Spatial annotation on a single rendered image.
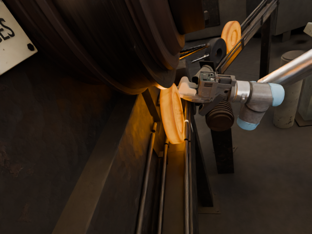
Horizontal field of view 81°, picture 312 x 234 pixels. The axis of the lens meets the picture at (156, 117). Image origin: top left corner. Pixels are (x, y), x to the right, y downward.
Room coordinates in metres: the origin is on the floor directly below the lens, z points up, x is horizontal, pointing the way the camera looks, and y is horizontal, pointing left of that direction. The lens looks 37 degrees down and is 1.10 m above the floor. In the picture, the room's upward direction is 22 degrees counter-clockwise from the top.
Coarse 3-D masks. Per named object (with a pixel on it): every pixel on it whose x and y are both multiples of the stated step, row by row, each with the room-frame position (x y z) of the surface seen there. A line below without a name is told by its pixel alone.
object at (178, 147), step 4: (184, 112) 0.53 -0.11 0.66; (184, 116) 0.51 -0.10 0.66; (184, 120) 0.49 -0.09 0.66; (172, 144) 0.40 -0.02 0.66; (176, 144) 0.40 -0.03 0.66; (180, 144) 0.39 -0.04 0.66; (168, 148) 0.40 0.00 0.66; (172, 148) 0.39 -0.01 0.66; (176, 148) 0.38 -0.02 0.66; (180, 148) 0.38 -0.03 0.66; (168, 152) 0.38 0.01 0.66
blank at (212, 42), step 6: (210, 42) 0.78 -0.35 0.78; (216, 42) 0.77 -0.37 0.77; (222, 42) 0.80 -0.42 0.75; (210, 48) 0.75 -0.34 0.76; (216, 48) 0.76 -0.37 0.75; (222, 48) 0.79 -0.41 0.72; (204, 54) 0.76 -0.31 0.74; (210, 54) 0.74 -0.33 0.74; (216, 54) 0.82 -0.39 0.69; (222, 54) 0.79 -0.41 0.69; (204, 60) 0.76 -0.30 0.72; (210, 60) 0.73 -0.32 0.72; (216, 60) 0.80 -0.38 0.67
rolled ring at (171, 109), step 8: (168, 88) 0.43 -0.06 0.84; (176, 88) 0.50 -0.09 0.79; (160, 96) 0.42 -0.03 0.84; (168, 96) 0.40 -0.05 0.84; (176, 96) 0.48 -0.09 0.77; (160, 104) 0.40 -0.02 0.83; (168, 104) 0.38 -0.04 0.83; (176, 104) 0.49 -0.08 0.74; (168, 112) 0.37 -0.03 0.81; (176, 112) 0.48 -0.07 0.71; (168, 120) 0.36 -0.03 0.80; (176, 120) 0.38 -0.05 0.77; (168, 128) 0.36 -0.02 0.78; (176, 128) 0.35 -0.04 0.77; (168, 136) 0.36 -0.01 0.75; (176, 136) 0.35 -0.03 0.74
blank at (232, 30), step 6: (228, 24) 0.86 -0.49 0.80; (234, 24) 0.86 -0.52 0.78; (228, 30) 0.83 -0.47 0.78; (234, 30) 0.86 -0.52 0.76; (240, 30) 0.90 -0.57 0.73; (222, 36) 0.84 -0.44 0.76; (228, 36) 0.83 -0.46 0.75; (234, 36) 0.89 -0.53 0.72; (240, 36) 0.89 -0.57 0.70; (228, 42) 0.83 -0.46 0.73; (234, 42) 0.87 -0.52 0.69; (228, 48) 0.82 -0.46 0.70
